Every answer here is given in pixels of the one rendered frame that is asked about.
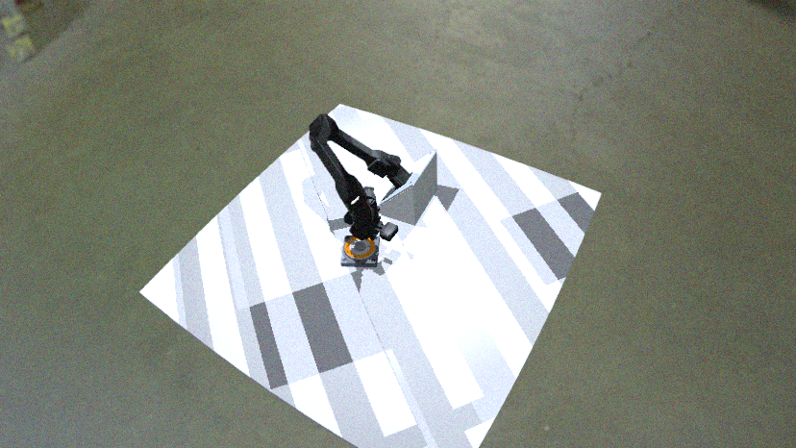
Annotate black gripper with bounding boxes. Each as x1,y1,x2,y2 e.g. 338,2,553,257
343,207,399,241

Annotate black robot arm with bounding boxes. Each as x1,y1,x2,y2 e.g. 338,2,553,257
309,113,413,240

